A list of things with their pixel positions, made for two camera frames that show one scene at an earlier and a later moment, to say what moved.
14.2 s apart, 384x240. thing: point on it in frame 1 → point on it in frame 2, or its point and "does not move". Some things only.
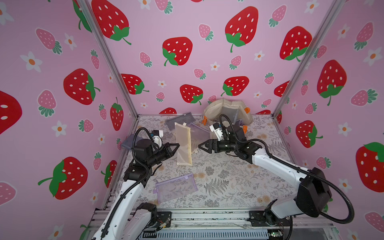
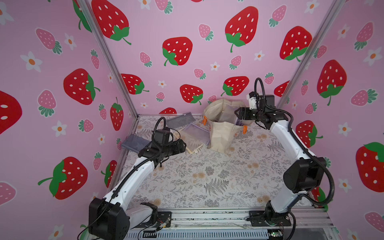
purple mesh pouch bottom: [175, 187] → [242, 122]
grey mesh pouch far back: [186, 117] does not move
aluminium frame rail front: [202, 218] does not move
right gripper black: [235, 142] → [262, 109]
